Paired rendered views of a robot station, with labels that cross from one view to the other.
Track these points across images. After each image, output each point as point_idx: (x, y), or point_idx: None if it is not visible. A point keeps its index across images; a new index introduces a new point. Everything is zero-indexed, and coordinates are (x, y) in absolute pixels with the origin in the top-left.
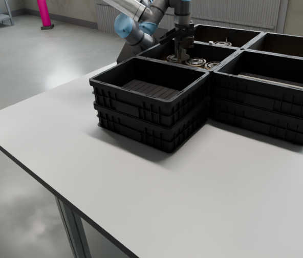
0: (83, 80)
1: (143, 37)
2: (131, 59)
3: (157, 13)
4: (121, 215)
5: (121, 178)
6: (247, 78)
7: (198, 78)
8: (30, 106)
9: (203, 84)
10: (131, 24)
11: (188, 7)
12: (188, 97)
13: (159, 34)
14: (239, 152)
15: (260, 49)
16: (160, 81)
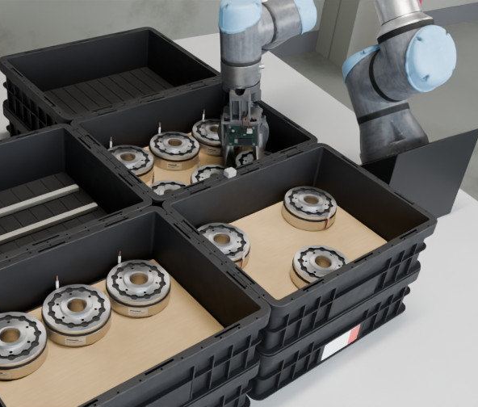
0: (349, 123)
1: (365, 119)
2: (212, 73)
3: None
4: None
5: None
6: None
7: (52, 101)
8: (261, 69)
9: (54, 122)
10: (349, 66)
11: (220, 44)
12: (31, 102)
13: (396, 154)
14: None
15: (224, 308)
16: None
